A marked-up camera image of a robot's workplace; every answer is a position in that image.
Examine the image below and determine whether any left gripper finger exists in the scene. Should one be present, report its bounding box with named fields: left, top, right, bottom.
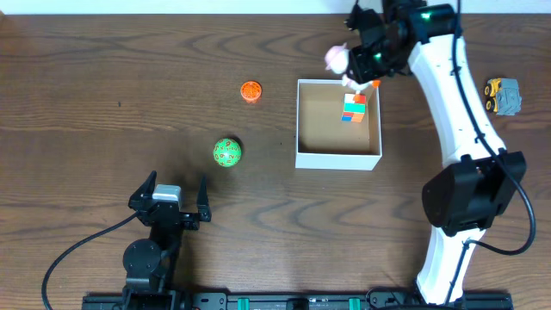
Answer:
left=196, top=177, right=212, bottom=222
left=128, top=170, right=157, bottom=210

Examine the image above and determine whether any pink duck toy with hat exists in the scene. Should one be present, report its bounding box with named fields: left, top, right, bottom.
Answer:
left=325, top=43, right=381, bottom=94

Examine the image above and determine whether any colourful puzzle cube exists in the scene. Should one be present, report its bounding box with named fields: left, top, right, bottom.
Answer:
left=341, top=93, right=367, bottom=123

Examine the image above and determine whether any green number ball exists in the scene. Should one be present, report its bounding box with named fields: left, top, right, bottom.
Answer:
left=213, top=138, right=242, bottom=168

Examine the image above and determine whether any grey yellow toy truck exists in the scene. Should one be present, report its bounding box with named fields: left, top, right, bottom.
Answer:
left=484, top=77, right=522, bottom=116

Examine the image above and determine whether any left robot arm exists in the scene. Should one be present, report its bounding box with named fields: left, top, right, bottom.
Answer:
left=120, top=171, right=212, bottom=310

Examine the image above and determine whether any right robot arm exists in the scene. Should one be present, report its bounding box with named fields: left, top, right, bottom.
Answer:
left=341, top=1, right=526, bottom=307

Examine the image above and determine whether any white cardboard box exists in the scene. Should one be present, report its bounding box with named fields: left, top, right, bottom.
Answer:
left=295, top=79, right=382, bottom=171

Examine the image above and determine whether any orange round gear toy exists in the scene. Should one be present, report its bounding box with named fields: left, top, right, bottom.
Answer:
left=240, top=81, right=263, bottom=103

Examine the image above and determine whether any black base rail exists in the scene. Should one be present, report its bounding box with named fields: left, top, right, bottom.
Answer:
left=82, top=289, right=514, bottom=310

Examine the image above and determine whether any left black cable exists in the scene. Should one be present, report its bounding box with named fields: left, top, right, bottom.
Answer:
left=40, top=210, right=141, bottom=310

